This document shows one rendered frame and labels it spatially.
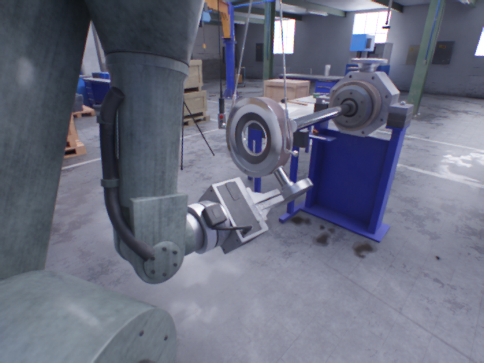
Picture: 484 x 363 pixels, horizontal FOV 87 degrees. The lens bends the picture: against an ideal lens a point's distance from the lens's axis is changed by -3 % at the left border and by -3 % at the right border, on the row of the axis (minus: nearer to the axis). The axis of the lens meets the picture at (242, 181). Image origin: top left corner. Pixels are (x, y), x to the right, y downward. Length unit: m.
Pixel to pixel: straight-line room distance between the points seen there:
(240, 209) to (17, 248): 0.59
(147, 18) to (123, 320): 0.52
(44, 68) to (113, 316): 0.49
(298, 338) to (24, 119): 1.59
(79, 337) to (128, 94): 0.48
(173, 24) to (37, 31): 0.26
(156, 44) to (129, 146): 0.23
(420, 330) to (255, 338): 0.97
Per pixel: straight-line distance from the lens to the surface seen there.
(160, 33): 0.63
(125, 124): 0.68
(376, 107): 2.16
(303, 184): 1.13
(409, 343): 1.94
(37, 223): 0.68
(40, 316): 0.44
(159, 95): 0.66
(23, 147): 0.64
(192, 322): 1.81
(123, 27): 0.64
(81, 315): 0.43
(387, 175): 2.36
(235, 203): 0.90
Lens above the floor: 1.45
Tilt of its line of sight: 26 degrees down
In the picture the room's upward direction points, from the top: straight up
